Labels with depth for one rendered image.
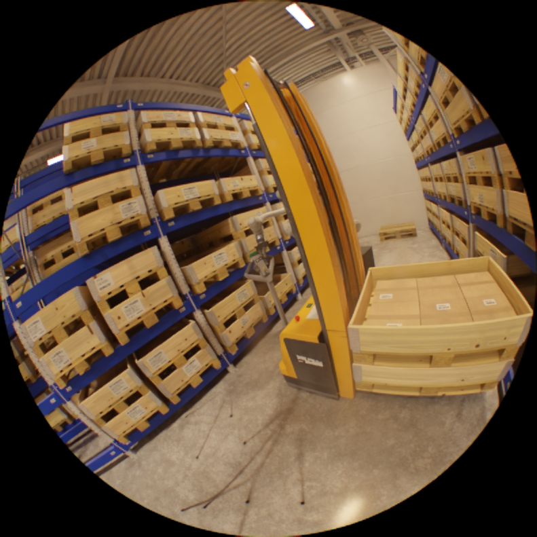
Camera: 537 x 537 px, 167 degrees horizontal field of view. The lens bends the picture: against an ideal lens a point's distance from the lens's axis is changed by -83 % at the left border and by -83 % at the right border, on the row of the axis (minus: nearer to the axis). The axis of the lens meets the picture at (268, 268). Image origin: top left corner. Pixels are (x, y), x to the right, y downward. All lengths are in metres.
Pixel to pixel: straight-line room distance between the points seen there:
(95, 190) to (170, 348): 1.76
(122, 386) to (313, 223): 2.13
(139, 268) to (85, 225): 0.70
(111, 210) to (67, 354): 1.41
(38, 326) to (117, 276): 1.00
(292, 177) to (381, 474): 2.02
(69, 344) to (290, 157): 2.18
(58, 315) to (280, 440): 2.22
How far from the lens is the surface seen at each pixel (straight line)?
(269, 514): 1.80
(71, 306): 1.94
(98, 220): 1.97
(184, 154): 2.63
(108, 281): 1.88
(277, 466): 1.82
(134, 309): 1.89
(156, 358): 2.05
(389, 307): 1.37
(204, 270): 2.14
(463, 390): 1.67
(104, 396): 2.19
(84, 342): 1.97
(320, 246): 0.94
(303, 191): 0.91
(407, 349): 1.16
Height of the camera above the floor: 1.70
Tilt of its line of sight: 15 degrees down
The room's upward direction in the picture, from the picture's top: 20 degrees counter-clockwise
